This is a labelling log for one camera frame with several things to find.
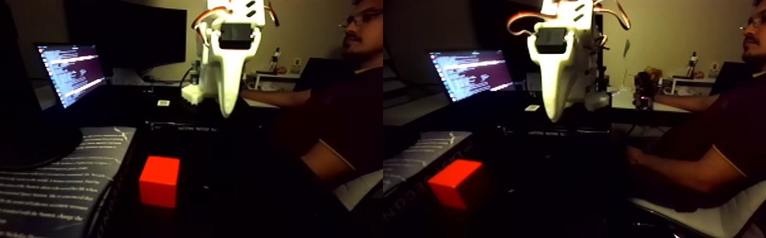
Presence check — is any red cube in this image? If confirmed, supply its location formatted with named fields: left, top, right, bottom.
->
left=138, top=155, right=181, bottom=209

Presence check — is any dark leader arm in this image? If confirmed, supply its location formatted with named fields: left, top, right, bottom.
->
left=633, top=66, right=660, bottom=111

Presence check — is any person's hand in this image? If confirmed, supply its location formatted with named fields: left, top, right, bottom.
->
left=647, top=91, right=669, bottom=110

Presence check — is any black wide monitor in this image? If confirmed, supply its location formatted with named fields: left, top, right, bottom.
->
left=66, top=0, right=188, bottom=73

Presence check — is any open laptop with lit screen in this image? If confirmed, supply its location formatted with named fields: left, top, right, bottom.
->
left=35, top=43, right=109, bottom=110

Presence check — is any black book with white text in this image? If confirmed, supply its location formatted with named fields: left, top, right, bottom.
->
left=0, top=126, right=138, bottom=238

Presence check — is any white chair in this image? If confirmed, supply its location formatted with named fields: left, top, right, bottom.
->
left=629, top=166, right=766, bottom=238

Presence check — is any person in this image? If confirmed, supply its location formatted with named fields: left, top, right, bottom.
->
left=625, top=0, right=766, bottom=213

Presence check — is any orange white servo cable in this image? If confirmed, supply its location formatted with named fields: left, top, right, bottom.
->
left=191, top=6, right=230, bottom=30

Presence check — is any thin looped servo cable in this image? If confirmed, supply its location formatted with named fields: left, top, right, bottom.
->
left=263, top=0, right=280, bottom=28

